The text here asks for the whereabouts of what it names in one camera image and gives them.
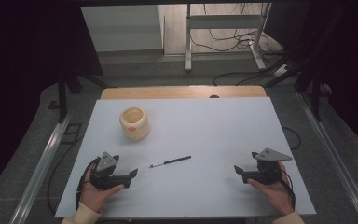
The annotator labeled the white panel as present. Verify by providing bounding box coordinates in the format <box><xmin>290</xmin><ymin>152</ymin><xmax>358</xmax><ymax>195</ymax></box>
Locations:
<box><xmin>80</xmin><ymin>4</ymin><xmax>165</xmax><ymax>53</ymax></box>

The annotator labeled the person's left hand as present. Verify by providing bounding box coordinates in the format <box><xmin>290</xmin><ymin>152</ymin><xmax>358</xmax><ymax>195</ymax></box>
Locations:
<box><xmin>79</xmin><ymin>167</ymin><xmax>126</xmax><ymax>215</ymax></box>

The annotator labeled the aluminium floor rail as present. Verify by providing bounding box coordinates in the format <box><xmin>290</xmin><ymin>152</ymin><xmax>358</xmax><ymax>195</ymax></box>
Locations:
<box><xmin>296</xmin><ymin>92</ymin><xmax>358</xmax><ymax>224</ymax></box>
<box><xmin>9</xmin><ymin>111</ymin><xmax>76</xmax><ymax>224</ymax></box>

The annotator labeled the tangle of black floor cables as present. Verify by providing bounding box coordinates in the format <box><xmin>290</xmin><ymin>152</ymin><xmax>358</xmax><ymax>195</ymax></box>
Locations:
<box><xmin>188</xmin><ymin>3</ymin><xmax>288</xmax><ymax>87</ymax></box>

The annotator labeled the white metal stand frame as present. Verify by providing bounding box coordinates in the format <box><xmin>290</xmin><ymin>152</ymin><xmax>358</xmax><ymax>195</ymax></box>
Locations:
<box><xmin>183</xmin><ymin>3</ymin><xmax>272</xmax><ymax>73</ymax></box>

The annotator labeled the right hand-held gripper cable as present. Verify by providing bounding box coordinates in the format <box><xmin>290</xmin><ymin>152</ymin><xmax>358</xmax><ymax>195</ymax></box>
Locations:
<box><xmin>279</xmin><ymin>169</ymin><xmax>296</xmax><ymax>210</ymax></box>

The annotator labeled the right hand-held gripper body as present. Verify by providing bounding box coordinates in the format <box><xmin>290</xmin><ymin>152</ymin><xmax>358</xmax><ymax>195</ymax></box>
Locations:
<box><xmin>241</xmin><ymin>147</ymin><xmax>294</xmax><ymax>187</ymax></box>

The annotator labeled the left hand-held gripper cable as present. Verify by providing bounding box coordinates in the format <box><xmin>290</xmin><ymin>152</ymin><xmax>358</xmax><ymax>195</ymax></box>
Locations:
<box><xmin>75</xmin><ymin>156</ymin><xmax>102</xmax><ymax>213</ymax></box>

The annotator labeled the wooden table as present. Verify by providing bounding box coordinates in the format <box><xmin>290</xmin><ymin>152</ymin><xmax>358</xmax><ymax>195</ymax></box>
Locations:
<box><xmin>100</xmin><ymin>85</ymin><xmax>268</xmax><ymax>101</ymax></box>

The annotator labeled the black floor cable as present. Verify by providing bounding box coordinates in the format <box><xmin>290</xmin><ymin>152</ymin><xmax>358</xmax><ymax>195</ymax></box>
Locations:
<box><xmin>281</xmin><ymin>125</ymin><xmax>302</xmax><ymax>151</ymax></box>
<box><xmin>46</xmin><ymin>135</ymin><xmax>86</xmax><ymax>217</ymax></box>

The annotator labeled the cream ribbed pen holder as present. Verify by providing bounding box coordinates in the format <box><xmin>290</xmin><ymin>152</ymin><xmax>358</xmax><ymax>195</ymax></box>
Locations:
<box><xmin>118</xmin><ymin>106</ymin><xmax>151</xmax><ymax>142</ymax></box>

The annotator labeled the black floor bracket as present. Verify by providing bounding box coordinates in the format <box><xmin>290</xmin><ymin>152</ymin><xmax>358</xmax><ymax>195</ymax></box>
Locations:
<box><xmin>61</xmin><ymin>122</ymin><xmax>83</xmax><ymax>146</ymax></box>

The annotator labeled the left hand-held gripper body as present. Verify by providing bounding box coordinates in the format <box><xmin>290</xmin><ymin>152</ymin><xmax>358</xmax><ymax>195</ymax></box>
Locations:
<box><xmin>89</xmin><ymin>151</ymin><xmax>131</xmax><ymax>191</ymax></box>

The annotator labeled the black metal stand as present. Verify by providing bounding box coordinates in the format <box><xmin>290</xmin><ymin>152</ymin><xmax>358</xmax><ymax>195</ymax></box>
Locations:
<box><xmin>294</xmin><ymin>66</ymin><xmax>324</xmax><ymax>122</ymax></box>
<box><xmin>56</xmin><ymin>66</ymin><xmax>110</xmax><ymax>123</ymax></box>

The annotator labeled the black pen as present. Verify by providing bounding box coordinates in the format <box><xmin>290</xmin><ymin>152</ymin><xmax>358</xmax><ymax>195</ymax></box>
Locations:
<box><xmin>148</xmin><ymin>155</ymin><xmax>193</xmax><ymax>169</ymax></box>

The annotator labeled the person's right hand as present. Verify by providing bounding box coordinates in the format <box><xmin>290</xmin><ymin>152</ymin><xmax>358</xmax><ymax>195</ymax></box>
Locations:
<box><xmin>246</xmin><ymin>161</ymin><xmax>296</xmax><ymax>217</ymax></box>

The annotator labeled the hand-held gripper cable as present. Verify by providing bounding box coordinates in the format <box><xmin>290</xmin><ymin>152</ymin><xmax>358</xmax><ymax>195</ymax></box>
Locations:
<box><xmin>75</xmin><ymin>156</ymin><xmax>102</xmax><ymax>213</ymax></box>
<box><xmin>279</xmin><ymin>169</ymin><xmax>296</xmax><ymax>210</ymax></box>

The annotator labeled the white power strip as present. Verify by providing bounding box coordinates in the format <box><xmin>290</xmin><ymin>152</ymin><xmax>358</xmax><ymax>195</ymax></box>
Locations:
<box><xmin>272</xmin><ymin>63</ymin><xmax>291</xmax><ymax>78</ymax></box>

